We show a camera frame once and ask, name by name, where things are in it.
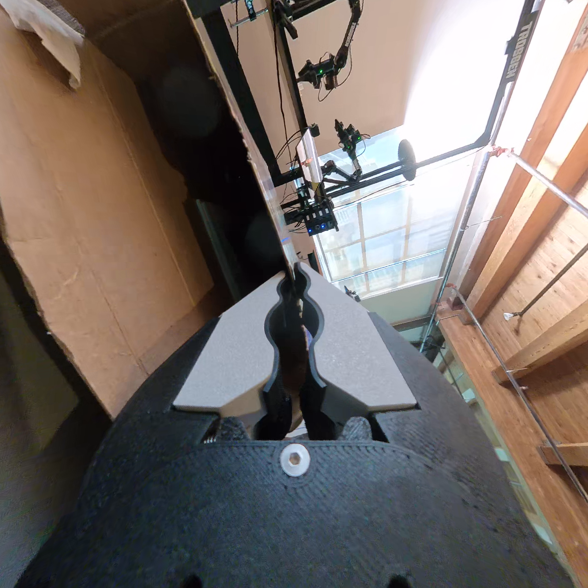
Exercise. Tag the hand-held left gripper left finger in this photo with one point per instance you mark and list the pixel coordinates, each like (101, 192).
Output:
(229, 358)

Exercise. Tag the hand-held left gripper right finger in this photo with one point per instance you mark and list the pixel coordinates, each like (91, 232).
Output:
(363, 363)

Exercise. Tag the yellow cardboard toy box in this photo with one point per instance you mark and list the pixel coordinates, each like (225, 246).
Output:
(92, 206)

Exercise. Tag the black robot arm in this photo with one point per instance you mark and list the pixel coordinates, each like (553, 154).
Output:
(344, 41)
(351, 142)

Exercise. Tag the silver metal pipe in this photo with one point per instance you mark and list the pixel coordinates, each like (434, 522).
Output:
(505, 367)
(464, 220)
(542, 177)

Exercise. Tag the large window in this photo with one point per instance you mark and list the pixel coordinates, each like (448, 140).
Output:
(390, 220)

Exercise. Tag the black hub box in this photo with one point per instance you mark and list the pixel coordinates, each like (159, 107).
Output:
(319, 218)

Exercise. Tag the white light panel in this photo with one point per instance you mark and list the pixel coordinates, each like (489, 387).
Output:
(310, 160)

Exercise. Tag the black aluminium rig frame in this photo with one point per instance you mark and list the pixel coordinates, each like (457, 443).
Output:
(236, 73)

